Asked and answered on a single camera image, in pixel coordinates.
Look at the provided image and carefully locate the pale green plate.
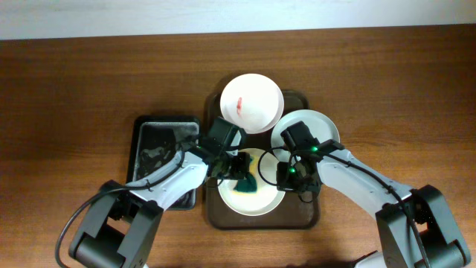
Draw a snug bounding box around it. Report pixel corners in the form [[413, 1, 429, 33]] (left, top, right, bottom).
[[271, 109, 341, 162]]

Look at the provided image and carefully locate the green and yellow sponge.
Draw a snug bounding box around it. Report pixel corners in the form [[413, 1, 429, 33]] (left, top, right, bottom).
[[233, 156, 257, 194]]

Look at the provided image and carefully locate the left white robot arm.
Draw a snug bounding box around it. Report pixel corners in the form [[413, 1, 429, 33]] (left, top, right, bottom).
[[68, 118, 250, 267]]

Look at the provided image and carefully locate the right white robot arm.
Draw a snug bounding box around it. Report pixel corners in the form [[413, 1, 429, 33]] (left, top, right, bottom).
[[273, 121, 472, 268]]

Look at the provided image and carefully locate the brown plastic serving tray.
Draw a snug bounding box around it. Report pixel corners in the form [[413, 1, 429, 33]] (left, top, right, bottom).
[[202, 90, 321, 231]]

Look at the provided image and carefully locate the black soapy water tray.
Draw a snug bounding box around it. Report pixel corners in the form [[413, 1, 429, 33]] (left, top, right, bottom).
[[126, 115, 206, 211]]

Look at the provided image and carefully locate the white plate with red stain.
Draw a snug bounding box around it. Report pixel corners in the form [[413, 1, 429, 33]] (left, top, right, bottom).
[[219, 74, 284, 134]]

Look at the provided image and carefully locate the left black cable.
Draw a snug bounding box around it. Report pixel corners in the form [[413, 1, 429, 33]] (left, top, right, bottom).
[[54, 137, 204, 268]]

